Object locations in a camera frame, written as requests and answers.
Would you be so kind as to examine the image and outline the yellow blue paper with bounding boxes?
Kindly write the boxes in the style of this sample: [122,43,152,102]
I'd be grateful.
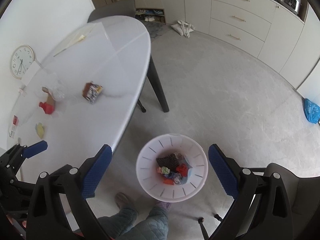
[35,122,45,139]

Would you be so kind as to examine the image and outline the clear plastic bottle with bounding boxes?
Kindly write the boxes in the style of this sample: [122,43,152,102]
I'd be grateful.
[34,73,66,102]

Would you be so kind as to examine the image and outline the blue face mask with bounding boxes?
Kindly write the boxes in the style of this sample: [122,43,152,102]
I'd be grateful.
[175,153,193,185]

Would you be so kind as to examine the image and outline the black white paper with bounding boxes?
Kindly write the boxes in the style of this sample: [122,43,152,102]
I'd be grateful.
[173,174,183,185]

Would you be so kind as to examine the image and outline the orange paper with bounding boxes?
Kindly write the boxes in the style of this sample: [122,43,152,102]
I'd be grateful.
[163,178,175,185]

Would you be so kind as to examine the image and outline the red paper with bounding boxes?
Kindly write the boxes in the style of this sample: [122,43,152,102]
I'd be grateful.
[39,102,55,115]

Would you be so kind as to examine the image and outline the small green patterned paper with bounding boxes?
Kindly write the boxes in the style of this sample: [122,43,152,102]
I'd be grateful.
[159,166,170,175]

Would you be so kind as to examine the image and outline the white trash bin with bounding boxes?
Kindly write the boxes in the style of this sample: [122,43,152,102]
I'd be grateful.
[136,134,208,203]

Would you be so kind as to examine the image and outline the red white small box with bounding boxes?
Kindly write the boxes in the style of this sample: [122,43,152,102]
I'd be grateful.
[8,115,19,138]

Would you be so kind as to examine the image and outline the grey chair near operator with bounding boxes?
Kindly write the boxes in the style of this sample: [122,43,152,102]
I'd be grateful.
[197,162,320,240]

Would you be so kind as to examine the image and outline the brown cardboard piece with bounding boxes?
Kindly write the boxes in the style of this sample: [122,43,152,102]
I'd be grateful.
[42,87,55,106]

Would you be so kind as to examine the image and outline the operator left leg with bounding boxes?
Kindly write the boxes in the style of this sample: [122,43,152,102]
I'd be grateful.
[98,192,138,239]

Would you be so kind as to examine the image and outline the operator leg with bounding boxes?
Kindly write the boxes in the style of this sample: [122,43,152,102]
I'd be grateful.
[117,202,171,240]
[98,192,138,239]

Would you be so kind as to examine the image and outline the white card stand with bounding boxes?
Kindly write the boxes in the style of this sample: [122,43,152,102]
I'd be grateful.
[21,60,42,86]

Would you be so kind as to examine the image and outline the brown patterned snack box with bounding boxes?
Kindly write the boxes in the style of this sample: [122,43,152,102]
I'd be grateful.
[82,82,103,104]

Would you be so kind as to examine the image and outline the operator right leg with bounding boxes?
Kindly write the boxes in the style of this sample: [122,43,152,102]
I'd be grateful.
[117,202,171,240]

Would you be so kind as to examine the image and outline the blue plastic bag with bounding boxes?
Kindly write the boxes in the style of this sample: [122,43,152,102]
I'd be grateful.
[303,99,320,124]

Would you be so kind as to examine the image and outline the cream paper sheets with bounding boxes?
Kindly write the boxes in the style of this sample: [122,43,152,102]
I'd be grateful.
[53,23,96,57]

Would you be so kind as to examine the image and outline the black table leg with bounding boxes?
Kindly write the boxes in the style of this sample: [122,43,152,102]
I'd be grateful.
[147,56,170,113]

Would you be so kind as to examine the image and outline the grey chair behind table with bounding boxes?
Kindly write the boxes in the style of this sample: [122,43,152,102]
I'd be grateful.
[87,0,136,23]

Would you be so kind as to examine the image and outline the shoe shelf niche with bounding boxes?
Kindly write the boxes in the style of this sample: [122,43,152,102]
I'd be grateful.
[136,8,166,24]

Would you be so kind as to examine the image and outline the white tote bag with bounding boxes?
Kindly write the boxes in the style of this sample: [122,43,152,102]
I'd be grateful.
[171,20,195,38]

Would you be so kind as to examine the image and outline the white drawer cabinet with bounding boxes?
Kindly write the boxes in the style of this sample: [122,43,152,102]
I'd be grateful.
[184,0,304,85]

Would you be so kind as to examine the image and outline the silver rice cooker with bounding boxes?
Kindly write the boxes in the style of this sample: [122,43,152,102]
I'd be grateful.
[278,0,301,15]

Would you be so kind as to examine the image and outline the white wall clock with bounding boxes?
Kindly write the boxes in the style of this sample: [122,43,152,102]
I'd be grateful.
[10,45,35,80]

